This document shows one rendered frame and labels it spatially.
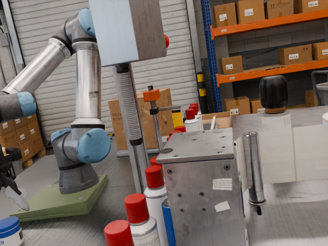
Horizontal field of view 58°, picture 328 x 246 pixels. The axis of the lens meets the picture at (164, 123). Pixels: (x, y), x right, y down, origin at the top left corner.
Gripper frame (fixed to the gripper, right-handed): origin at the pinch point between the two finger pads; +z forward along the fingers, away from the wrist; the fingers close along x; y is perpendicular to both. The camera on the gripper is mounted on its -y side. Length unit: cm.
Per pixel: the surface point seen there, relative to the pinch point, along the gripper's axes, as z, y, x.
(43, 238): 8.9, 0.0, -9.8
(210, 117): 8, 118, -87
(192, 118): -13, 26, -62
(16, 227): 3.5, -0.8, -3.6
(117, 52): -40, -3, -41
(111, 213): 8.9, 8.2, -28.9
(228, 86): 28, 436, -190
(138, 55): -38, -9, -46
